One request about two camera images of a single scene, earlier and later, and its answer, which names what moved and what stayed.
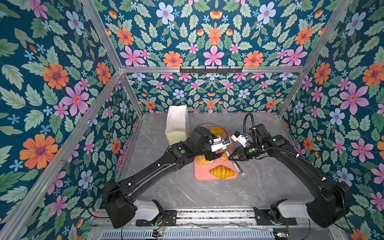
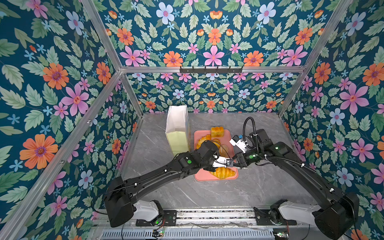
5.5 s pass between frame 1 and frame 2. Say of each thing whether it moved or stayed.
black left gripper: moved
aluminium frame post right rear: stayed
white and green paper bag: stayed
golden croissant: stayed
